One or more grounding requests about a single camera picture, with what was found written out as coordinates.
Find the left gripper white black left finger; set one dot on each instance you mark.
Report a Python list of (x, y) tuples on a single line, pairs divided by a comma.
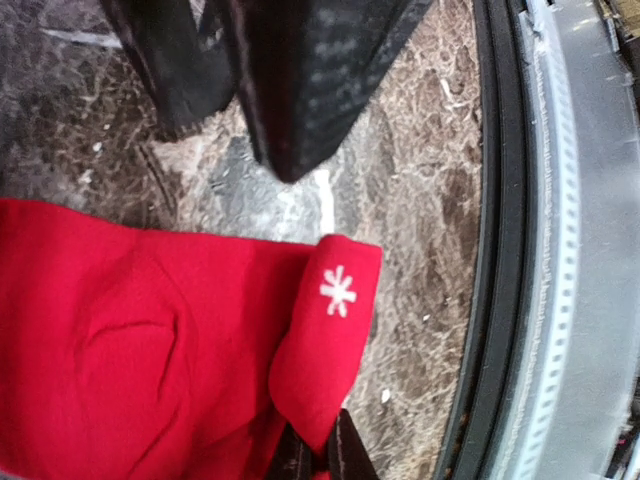
[(292, 460)]

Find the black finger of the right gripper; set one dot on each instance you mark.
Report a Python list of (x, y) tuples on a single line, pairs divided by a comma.
[(307, 69), (182, 61)]

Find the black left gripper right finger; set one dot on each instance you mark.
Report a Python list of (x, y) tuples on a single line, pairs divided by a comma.
[(347, 456)]

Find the white slotted cable duct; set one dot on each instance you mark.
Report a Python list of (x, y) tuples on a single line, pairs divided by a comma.
[(555, 281)]

